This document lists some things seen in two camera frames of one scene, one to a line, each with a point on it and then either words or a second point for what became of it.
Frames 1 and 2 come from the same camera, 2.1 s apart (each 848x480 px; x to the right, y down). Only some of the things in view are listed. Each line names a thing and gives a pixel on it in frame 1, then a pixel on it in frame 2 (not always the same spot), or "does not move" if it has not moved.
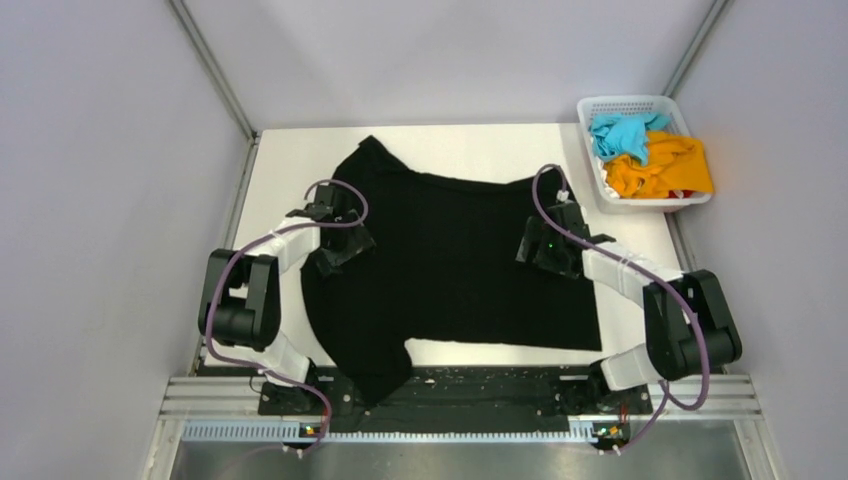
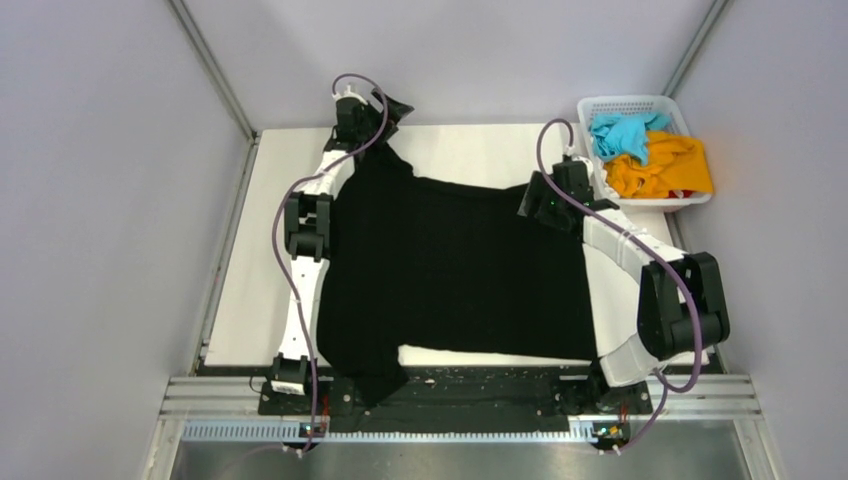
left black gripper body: [346, 245] to [390, 117]
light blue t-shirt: [625, 133] does not move
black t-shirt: [444, 267] does not move
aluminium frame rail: [201, 397] does not move
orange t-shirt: [675, 163] does not move
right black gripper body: [547, 255] to [549, 210]
